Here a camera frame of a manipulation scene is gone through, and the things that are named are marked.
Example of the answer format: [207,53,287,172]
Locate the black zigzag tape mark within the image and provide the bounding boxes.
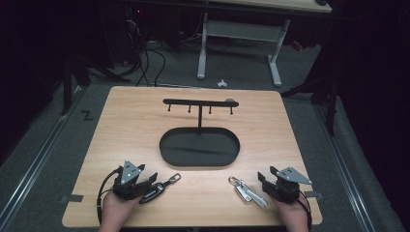
[80,109,95,122]

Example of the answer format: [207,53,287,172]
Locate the metal floor rail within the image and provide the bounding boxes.
[313,101,377,232]
[0,84,86,224]

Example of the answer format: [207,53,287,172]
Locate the black key rack with tray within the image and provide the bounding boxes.
[159,98,242,168]

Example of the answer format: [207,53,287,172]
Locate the black car key fob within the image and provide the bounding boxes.
[138,172,182,205]

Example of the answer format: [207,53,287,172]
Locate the silver keys with carabiner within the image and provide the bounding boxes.
[227,175,269,209]

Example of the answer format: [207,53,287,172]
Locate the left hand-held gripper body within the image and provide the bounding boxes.
[112,159,153,201]

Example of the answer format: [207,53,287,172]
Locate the white metal frame desk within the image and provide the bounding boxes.
[196,0,334,89]

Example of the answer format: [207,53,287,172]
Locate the bundle of black floor cables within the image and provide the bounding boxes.
[123,5,167,88]

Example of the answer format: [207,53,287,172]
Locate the right hand-held gripper cable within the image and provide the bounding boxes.
[296,188,313,232]

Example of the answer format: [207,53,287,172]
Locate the black metal stand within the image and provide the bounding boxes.
[60,56,132,117]
[280,72,340,136]

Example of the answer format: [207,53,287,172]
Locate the person's right hand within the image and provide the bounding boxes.
[271,194,309,226]

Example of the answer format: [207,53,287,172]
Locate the left hand-held gripper cable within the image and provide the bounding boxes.
[96,166,125,225]

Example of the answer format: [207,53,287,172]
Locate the grey tape strip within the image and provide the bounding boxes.
[60,193,84,204]
[304,189,324,200]

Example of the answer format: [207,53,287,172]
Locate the hand-held gripper cable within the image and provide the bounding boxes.
[96,166,125,225]
[296,188,313,232]

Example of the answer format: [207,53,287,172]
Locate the person's left hand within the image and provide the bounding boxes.
[101,191,143,224]

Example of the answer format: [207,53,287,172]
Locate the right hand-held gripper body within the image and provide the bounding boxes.
[261,165,313,204]

